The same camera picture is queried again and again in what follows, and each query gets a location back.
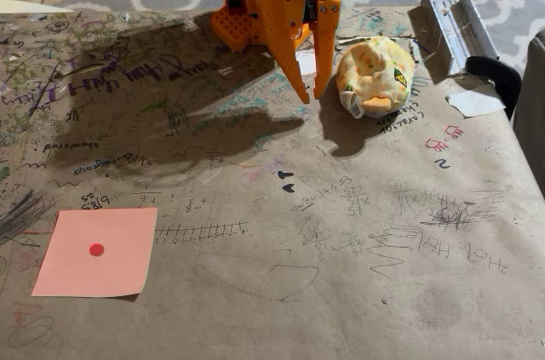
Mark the grey upholstered furniture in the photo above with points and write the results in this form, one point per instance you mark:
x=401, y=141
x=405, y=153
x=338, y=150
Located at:
x=532, y=113

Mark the aluminium rail profile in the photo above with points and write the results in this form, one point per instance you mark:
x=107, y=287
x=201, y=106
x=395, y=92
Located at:
x=453, y=32

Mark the cream paper sheet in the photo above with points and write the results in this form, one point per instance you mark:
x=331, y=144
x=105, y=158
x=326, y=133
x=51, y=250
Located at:
x=21, y=7

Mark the pink sticky note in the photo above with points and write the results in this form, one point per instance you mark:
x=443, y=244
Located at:
x=98, y=275

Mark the scribbled brown paper table cover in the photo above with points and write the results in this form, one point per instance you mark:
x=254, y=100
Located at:
x=272, y=292

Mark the yellow plush toy animal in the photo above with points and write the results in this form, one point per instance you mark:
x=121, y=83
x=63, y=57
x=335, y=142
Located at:
x=376, y=70

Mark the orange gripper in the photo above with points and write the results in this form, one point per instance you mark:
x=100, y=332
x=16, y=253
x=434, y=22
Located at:
x=278, y=15

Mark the white paper scrap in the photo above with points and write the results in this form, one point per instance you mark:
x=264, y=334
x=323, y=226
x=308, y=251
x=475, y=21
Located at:
x=474, y=102

